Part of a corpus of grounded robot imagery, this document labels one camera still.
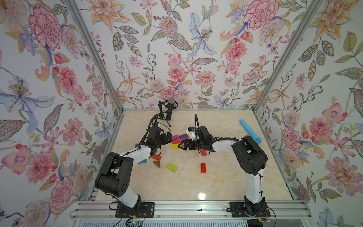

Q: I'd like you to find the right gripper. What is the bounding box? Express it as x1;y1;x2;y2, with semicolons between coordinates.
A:
178;139;205;151

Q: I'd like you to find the purple rectangular block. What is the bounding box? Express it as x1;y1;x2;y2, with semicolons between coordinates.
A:
179;134;189;140

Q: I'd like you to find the brown triangle block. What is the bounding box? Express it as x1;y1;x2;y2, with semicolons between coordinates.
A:
153;161;160;169

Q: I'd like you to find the teal block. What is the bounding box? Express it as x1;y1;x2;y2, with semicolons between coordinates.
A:
138;159;147;164

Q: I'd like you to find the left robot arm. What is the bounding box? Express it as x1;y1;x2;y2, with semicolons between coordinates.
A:
95;126;173;210

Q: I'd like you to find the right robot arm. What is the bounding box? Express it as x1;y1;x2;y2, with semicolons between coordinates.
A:
178;121;268;217

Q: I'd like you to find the red block front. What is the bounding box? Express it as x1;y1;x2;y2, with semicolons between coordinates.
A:
200;163;206;174

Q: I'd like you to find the black microphone on tripod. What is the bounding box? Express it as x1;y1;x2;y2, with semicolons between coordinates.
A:
158;97;178;127

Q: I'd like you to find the lime green block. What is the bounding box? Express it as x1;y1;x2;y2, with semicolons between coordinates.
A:
167;163;177;173

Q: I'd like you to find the light blue cylinder toy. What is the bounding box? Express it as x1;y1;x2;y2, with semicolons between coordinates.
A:
239;119;262;144

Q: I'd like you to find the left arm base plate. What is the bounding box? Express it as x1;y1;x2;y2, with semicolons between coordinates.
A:
115;202;156;218

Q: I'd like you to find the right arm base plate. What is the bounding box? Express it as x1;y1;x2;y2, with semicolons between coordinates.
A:
226;201;271;218

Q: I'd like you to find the aluminium front rail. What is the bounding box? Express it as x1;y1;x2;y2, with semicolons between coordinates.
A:
70;200;312;220

